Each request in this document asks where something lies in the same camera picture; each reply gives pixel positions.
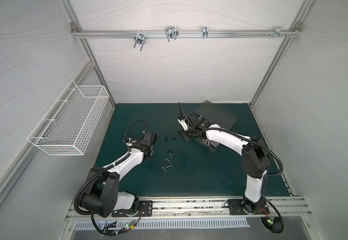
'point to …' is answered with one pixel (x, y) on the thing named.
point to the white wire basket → (68, 125)
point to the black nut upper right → (174, 138)
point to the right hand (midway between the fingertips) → (185, 130)
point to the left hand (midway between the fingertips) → (144, 142)
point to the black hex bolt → (169, 149)
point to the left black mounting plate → (145, 209)
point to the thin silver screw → (164, 169)
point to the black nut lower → (178, 163)
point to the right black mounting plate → (236, 207)
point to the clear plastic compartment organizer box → (211, 114)
